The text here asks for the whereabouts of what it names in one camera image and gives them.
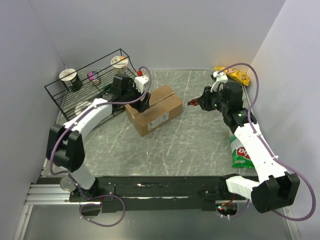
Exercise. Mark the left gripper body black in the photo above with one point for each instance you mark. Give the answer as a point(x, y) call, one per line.
point(132, 94)

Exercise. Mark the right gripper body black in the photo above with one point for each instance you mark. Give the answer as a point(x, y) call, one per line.
point(216, 102)

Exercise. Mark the red black utility knife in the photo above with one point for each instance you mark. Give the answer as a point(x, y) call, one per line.
point(192, 102)

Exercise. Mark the brown cardboard express box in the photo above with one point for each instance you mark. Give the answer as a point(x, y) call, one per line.
point(164, 105)

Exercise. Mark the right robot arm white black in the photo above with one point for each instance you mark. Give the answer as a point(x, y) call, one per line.
point(276, 187)

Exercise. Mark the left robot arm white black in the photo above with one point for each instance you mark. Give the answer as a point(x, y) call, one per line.
point(65, 146)

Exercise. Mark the yogurt cup peach label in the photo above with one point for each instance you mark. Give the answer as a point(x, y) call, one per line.
point(120, 64)

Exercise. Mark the yellow lays chips bag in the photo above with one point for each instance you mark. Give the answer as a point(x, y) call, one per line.
point(234, 74)

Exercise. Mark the small purple yogurt cup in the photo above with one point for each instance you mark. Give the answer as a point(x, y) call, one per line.
point(93, 77)

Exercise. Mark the dark labelled yogurt cup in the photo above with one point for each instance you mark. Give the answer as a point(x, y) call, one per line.
point(71, 79)

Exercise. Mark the green cassava chips bag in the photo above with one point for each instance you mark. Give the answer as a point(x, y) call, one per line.
point(240, 157)

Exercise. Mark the orange labelled tin can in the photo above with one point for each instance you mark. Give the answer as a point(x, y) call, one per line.
point(67, 184)

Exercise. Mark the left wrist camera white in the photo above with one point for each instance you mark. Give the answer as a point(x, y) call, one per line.
point(141, 81)

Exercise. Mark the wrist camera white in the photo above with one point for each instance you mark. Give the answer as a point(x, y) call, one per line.
point(141, 81)
point(218, 78)

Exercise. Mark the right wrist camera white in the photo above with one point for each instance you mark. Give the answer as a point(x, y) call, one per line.
point(218, 78)

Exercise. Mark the black wire rack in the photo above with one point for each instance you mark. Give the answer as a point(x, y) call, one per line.
point(90, 85)

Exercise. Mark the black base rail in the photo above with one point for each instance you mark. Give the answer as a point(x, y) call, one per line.
point(151, 193)

